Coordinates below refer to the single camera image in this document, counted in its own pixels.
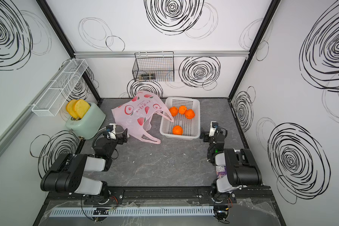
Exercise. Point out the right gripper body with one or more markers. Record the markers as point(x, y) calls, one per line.
point(208, 135)

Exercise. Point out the black wire wall basket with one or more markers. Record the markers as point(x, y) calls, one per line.
point(163, 67)

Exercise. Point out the yellow toast slice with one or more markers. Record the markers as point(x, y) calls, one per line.
point(70, 109)
point(81, 107)

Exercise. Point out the aluminium wall rail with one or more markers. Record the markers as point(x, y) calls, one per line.
point(145, 54)

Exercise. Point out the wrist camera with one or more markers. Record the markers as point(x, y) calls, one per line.
point(111, 128)
point(213, 127)

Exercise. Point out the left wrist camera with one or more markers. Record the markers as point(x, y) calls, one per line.
point(111, 128)

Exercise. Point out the pink printed plastic bag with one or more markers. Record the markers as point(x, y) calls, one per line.
point(135, 116)

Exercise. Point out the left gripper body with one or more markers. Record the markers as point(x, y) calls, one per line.
point(122, 137)

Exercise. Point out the mint green toaster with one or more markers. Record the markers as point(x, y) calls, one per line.
point(89, 125)

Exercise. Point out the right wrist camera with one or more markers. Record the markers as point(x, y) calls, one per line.
point(213, 127)

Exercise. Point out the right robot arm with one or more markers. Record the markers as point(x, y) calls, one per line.
point(241, 168)

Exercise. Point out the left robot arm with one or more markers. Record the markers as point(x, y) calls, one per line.
point(66, 173)

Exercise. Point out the white wire wall shelf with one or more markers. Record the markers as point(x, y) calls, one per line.
point(60, 87)

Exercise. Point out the orange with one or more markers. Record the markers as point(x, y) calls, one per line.
point(182, 109)
point(174, 111)
point(189, 114)
point(177, 130)

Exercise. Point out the yellow toast slice right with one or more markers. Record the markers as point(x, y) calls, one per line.
point(81, 107)

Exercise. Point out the purple snack packet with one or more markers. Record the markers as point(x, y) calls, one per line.
point(221, 171)

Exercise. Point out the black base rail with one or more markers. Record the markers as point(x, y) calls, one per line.
point(200, 194)

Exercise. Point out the dark bottle in basket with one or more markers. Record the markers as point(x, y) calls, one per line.
point(147, 76)

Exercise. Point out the yellow toast slice left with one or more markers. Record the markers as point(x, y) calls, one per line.
point(70, 109)

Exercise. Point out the white perforated plastic basket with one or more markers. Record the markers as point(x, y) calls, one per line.
point(191, 127)

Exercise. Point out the white slotted cable duct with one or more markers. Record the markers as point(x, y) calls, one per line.
point(96, 212)

